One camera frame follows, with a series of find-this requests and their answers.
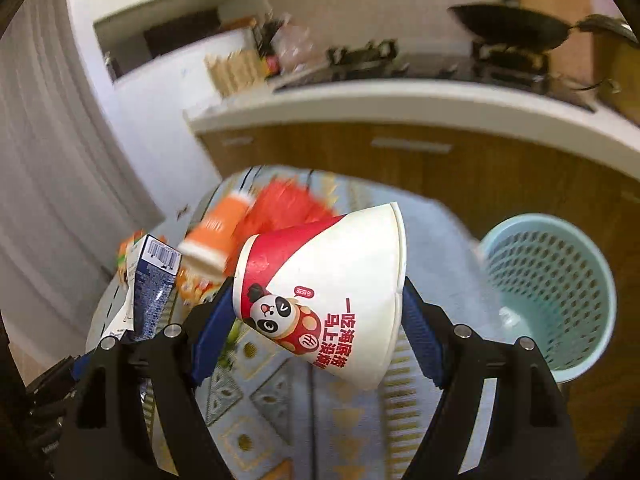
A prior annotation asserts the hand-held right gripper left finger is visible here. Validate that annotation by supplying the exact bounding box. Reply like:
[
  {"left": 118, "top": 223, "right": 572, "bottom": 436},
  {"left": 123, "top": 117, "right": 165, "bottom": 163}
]
[{"left": 56, "top": 277, "right": 238, "bottom": 480}]

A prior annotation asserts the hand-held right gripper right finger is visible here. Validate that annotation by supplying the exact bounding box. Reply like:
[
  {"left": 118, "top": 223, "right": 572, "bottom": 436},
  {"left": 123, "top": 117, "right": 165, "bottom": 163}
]
[{"left": 400, "top": 277, "right": 586, "bottom": 480}]

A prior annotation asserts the orange snack packet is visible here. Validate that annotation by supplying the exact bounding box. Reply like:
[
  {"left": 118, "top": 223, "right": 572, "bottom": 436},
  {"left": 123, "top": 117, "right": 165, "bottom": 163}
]
[
  {"left": 175, "top": 267, "right": 223, "bottom": 306},
  {"left": 116, "top": 230, "right": 151, "bottom": 286}
]

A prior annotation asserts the blue carton box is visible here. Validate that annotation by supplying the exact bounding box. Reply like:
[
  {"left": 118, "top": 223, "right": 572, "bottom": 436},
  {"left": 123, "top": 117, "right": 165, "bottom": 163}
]
[{"left": 100, "top": 234, "right": 182, "bottom": 343}]

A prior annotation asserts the white paper bowl panda print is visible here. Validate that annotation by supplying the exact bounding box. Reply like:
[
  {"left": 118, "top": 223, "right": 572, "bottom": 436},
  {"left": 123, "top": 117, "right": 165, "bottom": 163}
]
[{"left": 232, "top": 201, "right": 407, "bottom": 392}]

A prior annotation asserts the light blue perforated basket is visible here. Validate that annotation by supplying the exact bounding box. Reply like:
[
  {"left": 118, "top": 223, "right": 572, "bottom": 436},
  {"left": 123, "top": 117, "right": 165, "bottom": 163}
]
[{"left": 475, "top": 213, "right": 617, "bottom": 385}]

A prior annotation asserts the red-orange plastic bag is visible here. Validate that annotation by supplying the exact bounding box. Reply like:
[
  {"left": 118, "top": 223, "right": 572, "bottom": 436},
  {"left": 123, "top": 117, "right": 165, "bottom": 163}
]
[{"left": 235, "top": 177, "right": 346, "bottom": 241}]

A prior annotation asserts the patterned blue tablecloth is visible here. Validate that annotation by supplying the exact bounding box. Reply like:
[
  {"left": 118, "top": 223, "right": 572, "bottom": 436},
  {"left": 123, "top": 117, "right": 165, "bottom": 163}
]
[{"left": 85, "top": 165, "right": 481, "bottom": 480}]

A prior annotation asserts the wooden kitchen cabinet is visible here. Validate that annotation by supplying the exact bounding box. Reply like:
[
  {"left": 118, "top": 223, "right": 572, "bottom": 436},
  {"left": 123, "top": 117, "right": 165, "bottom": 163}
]
[{"left": 185, "top": 80, "right": 640, "bottom": 480}]

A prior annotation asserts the wicker holder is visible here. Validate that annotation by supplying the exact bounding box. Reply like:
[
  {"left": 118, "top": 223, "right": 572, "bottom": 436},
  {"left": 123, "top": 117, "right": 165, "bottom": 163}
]
[{"left": 204, "top": 50, "right": 266, "bottom": 98}]

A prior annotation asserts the black gas stove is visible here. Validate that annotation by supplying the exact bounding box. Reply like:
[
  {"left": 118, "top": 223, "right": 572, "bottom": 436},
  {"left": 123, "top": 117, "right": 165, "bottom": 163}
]
[{"left": 272, "top": 40, "right": 598, "bottom": 113}]

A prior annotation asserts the clear plastic bag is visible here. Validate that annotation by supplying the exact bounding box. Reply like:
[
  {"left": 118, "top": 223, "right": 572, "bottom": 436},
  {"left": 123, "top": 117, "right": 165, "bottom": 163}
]
[{"left": 275, "top": 22, "right": 326, "bottom": 68}]

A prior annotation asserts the black wok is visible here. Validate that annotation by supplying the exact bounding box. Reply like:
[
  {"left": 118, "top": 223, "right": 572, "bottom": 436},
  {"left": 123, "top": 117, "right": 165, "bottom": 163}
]
[{"left": 446, "top": 4, "right": 640, "bottom": 53}]

